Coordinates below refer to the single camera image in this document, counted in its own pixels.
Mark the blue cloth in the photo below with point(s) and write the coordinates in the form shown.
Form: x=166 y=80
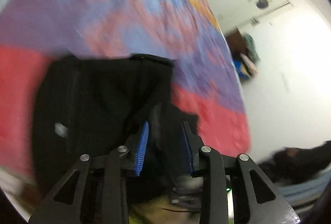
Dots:
x=240 y=70

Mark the dark round wall fixture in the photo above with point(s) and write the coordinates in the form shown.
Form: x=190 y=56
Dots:
x=261 y=3

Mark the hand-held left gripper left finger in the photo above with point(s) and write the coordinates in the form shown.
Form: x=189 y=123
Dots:
x=142 y=146

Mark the colourful satin bedspread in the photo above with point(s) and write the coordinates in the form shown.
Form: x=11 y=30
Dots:
x=103 y=6

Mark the grey-green cloth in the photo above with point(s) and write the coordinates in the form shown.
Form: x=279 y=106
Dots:
x=252 y=45

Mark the black pants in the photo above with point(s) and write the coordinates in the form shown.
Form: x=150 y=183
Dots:
x=103 y=97

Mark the blue-grey cloth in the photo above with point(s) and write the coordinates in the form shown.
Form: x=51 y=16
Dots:
x=305 y=189

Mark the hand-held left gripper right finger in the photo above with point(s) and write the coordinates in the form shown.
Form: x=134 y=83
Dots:
x=187 y=149

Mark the dark cloth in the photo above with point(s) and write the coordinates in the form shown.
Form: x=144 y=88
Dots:
x=297 y=164

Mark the pink cloth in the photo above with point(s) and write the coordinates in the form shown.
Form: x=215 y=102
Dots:
x=248 y=64

